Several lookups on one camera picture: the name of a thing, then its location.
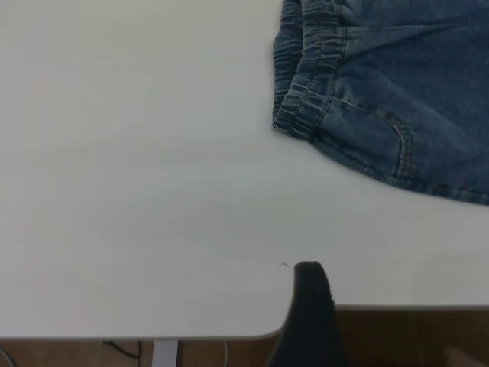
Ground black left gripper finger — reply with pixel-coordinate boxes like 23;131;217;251
266;261;353;367

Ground white metal table leg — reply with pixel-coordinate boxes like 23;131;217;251
151;338;180;367

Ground blue denim pants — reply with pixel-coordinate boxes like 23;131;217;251
271;0;489;207

